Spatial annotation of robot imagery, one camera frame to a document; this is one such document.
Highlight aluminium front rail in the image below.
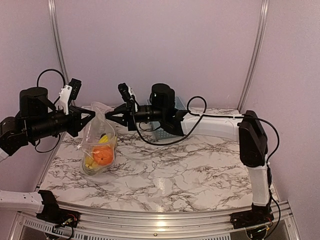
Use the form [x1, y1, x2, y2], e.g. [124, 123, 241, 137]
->
[7, 199, 301, 240]

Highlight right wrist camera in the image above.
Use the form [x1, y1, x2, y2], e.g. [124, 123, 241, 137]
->
[118, 83, 137, 110]

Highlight left aluminium corner post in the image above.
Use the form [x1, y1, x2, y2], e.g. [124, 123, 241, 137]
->
[47, 0, 70, 83]

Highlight orange fake fruit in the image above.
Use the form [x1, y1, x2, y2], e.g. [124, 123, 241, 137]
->
[92, 145, 114, 166]

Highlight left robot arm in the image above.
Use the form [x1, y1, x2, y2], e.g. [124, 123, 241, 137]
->
[0, 86, 96, 223]

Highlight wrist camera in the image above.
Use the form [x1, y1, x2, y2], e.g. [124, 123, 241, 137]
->
[55, 78, 82, 115]
[118, 83, 137, 110]

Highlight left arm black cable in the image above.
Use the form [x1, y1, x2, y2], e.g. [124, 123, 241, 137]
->
[34, 69, 68, 154]

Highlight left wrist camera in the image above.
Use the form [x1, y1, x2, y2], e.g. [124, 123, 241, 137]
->
[55, 78, 82, 115]

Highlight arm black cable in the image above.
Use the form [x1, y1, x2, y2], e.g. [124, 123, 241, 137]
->
[34, 69, 68, 154]
[133, 96, 281, 226]

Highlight light blue plastic basket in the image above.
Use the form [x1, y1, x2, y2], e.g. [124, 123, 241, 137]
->
[149, 96, 187, 140]

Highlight right aluminium corner post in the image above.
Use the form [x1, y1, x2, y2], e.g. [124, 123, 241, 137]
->
[237, 0, 270, 112]

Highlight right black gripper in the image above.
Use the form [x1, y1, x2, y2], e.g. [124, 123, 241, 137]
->
[104, 100, 165, 131]

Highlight yellow fake bananas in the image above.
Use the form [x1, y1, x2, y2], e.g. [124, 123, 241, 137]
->
[84, 134, 112, 170]

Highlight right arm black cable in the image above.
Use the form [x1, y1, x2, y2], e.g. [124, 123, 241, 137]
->
[133, 96, 281, 226]

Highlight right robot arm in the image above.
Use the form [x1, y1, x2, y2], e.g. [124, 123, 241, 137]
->
[104, 83, 272, 224]

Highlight clear zip top bag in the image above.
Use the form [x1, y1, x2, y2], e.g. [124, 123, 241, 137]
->
[79, 101, 118, 176]

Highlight aluminium corner post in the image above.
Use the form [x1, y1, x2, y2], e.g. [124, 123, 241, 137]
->
[47, 0, 70, 83]
[237, 0, 270, 112]

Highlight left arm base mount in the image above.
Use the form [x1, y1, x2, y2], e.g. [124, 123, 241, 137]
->
[36, 190, 80, 228]

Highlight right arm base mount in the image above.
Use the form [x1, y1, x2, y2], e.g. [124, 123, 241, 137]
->
[230, 204, 275, 229]

